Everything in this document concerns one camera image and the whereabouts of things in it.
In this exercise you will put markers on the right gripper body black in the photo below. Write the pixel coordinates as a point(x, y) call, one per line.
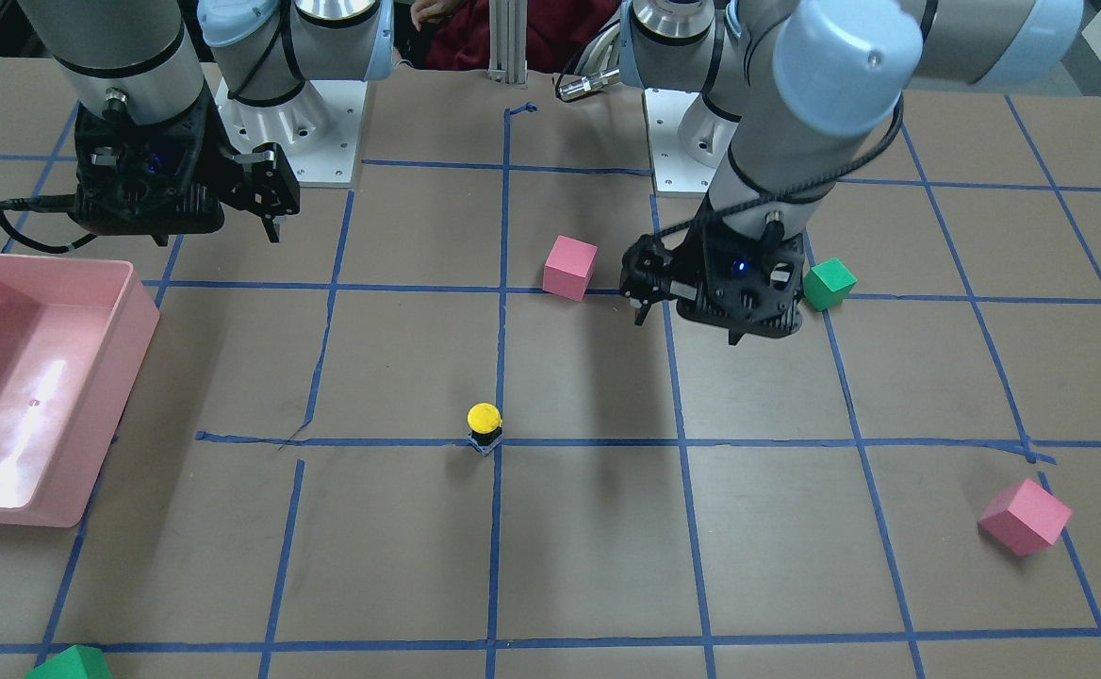
point(218, 162)

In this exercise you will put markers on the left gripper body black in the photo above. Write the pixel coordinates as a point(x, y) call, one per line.
point(681, 261)

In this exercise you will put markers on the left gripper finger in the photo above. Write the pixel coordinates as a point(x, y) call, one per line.
point(644, 279)

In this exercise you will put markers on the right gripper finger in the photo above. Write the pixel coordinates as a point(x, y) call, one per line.
point(265, 185)

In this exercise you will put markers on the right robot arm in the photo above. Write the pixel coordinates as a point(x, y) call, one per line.
point(135, 61)

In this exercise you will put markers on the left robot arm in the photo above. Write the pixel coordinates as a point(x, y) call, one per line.
point(814, 91)

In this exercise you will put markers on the green foam cube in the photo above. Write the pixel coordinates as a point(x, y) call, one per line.
point(828, 283)
point(75, 662)

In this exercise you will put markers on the pink foam cube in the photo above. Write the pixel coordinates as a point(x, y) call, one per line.
point(569, 268)
point(1025, 518)

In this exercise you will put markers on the pink plastic bin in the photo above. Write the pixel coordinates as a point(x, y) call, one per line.
point(73, 335)

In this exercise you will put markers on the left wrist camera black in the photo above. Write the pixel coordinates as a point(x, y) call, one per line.
point(772, 325)

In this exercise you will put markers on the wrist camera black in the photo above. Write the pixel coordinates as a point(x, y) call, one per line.
point(144, 180)
point(772, 325)

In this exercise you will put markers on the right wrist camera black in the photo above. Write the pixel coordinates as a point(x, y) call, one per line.
point(144, 180)

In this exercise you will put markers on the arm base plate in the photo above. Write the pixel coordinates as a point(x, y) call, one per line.
point(320, 130)
point(687, 140)

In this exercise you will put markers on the aluminium frame post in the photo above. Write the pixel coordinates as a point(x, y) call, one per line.
point(508, 31)

